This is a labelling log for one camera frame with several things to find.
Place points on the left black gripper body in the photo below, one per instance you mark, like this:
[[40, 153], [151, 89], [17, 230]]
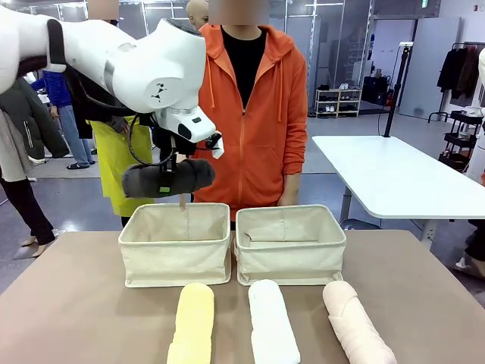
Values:
[[168, 149]]

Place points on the dark grey towel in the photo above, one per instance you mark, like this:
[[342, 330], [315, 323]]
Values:
[[189, 178]]

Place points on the yellow towel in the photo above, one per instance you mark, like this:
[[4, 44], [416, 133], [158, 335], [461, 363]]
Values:
[[193, 322]]

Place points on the white towel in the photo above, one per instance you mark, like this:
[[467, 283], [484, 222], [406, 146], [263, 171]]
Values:
[[271, 326]]

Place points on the pink towel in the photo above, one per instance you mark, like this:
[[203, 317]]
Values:
[[352, 322]]

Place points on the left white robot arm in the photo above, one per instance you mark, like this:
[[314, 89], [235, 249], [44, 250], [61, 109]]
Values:
[[151, 68]]

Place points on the person's left forearm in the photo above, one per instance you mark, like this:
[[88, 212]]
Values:
[[295, 151]]

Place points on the person's right hand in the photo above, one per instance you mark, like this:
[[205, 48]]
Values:
[[183, 203]]

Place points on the person's left hand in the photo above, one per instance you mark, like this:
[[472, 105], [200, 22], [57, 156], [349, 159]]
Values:
[[291, 191]]

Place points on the mannequin with yellow skirt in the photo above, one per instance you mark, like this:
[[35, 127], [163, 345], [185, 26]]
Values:
[[113, 182]]

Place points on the beige fabric basket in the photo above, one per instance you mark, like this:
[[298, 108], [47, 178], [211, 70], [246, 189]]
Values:
[[174, 261], [288, 261]]

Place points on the person in orange hoodie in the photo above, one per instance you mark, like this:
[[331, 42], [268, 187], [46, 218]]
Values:
[[250, 151]]

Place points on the person in blue jacket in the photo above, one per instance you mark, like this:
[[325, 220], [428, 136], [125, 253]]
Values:
[[76, 136]]

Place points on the wooden shoe rack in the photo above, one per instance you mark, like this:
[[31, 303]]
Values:
[[337, 102]]

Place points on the grey round seat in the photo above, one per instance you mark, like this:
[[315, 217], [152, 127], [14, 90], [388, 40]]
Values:
[[360, 224]]

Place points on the black bag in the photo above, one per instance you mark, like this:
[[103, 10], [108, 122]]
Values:
[[375, 89]]

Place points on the red fire extinguisher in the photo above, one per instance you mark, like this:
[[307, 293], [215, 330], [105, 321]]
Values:
[[389, 101]]

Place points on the white table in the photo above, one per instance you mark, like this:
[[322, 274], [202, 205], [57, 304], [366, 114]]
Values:
[[398, 174]]

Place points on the black low stool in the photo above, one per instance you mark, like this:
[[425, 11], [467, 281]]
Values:
[[441, 115]]

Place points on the black utility cart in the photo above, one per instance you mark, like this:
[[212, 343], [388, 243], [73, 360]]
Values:
[[460, 140]]

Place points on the rack of dark clothes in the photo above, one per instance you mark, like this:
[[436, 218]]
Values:
[[454, 72]]

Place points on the person in black clothes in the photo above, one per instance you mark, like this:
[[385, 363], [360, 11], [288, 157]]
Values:
[[477, 242]]

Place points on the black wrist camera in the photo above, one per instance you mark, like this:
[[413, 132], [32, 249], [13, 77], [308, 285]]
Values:
[[214, 142]]

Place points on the black camera pole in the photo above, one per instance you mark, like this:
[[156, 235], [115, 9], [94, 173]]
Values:
[[396, 91]]

